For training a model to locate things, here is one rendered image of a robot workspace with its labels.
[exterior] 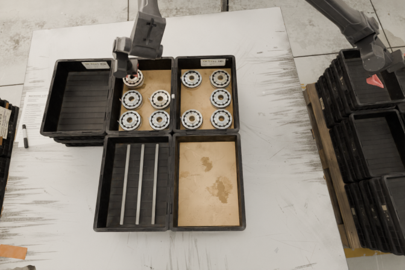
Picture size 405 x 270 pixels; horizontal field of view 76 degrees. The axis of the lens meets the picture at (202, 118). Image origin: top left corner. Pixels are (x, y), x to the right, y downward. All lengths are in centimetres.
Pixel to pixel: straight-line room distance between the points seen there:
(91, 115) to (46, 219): 54
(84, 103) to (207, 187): 75
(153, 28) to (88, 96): 80
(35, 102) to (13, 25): 166
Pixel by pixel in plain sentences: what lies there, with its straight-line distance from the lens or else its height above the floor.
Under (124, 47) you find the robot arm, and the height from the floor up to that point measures 143.
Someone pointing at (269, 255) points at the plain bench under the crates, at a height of 70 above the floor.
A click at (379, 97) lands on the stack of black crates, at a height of 49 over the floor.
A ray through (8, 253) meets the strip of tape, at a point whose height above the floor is 70.
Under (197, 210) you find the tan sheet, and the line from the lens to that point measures 119.
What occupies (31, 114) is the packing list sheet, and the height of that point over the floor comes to 70.
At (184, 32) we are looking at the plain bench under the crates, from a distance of 171.
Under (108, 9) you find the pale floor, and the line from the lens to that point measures 298.
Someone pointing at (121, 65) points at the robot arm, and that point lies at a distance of 114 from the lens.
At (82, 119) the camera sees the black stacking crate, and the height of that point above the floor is 83.
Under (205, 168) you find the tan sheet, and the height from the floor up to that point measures 83.
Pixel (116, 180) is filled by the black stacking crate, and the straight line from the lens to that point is 127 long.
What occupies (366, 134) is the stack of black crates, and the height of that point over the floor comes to 38.
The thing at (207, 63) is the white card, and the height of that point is 88.
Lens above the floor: 201
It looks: 69 degrees down
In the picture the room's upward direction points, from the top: 5 degrees counter-clockwise
